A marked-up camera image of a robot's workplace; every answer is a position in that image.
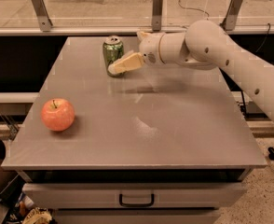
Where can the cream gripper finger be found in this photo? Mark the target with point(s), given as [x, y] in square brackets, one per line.
[130, 61]
[143, 35]

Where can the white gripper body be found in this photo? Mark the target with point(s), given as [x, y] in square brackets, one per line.
[150, 49]

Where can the green soda can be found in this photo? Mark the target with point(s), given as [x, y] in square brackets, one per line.
[112, 50]

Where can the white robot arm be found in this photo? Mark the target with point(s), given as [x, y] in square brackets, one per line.
[205, 45]

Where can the red apple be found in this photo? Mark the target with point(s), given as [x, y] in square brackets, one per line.
[57, 114]

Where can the grey cabinet drawer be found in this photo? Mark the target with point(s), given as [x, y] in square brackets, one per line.
[105, 195]

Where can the crumpled snack bag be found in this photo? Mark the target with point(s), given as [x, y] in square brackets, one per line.
[38, 216]

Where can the middle metal rail bracket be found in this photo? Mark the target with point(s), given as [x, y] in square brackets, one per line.
[157, 6]

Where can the metal rail bracket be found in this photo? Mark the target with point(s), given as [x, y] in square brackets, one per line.
[230, 20]
[41, 13]
[157, 6]

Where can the right metal rail bracket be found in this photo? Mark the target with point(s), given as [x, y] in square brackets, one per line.
[230, 20]

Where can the left metal rail bracket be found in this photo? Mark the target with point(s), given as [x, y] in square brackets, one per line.
[41, 13]

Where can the horizontal metal rail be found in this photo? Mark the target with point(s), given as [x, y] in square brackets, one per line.
[82, 31]

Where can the black drawer handle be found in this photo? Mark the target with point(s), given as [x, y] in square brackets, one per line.
[142, 201]

